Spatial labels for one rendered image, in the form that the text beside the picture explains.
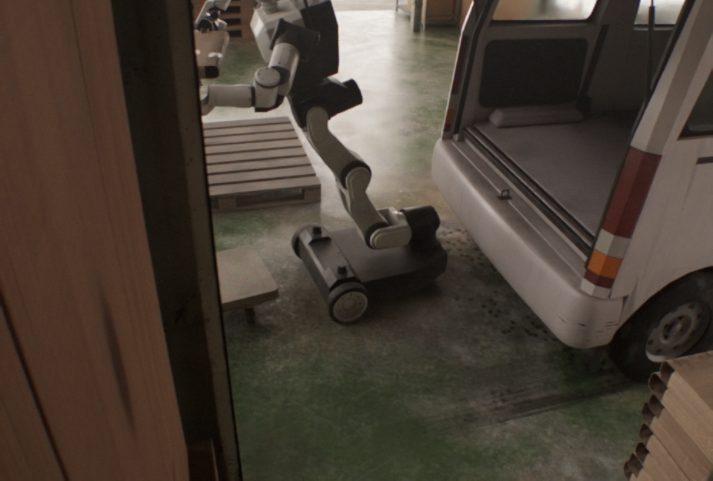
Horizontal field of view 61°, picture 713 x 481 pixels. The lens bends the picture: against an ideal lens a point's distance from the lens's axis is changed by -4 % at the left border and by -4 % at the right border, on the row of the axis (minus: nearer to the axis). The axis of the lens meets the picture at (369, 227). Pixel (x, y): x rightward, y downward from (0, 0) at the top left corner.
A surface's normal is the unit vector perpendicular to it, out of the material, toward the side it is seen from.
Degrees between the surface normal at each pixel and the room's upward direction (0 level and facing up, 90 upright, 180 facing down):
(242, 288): 0
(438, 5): 90
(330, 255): 0
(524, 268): 87
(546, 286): 86
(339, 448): 0
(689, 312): 86
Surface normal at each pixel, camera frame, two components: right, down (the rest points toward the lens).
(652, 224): 0.28, 0.51
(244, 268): 0.04, -0.85
